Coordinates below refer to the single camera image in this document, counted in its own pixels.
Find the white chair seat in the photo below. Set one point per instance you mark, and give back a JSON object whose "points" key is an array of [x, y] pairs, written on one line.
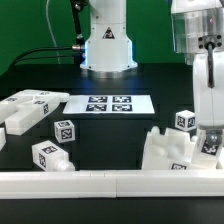
{"points": [[172, 150]]}

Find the white marker sheet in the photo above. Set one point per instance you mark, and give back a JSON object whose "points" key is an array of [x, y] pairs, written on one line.
{"points": [[109, 104]]}

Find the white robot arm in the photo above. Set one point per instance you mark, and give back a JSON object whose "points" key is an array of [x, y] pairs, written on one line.
{"points": [[198, 33]]}

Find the white chair back assembly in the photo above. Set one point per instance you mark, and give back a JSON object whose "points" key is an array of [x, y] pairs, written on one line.
{"points": [[23, 110]]}

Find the white left fence bar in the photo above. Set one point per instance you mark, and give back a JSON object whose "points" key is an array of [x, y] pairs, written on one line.
{"points": [[2, 138]]}

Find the white front fence bar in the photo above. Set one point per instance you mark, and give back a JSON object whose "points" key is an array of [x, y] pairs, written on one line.
{"points": [[111, 184]]}

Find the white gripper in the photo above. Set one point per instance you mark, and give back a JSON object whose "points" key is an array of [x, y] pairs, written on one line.
{"points": [[209, 102]]}

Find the white fence bar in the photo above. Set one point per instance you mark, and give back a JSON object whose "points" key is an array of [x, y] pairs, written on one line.
{"points": [[111, 184], [2, 138]]}

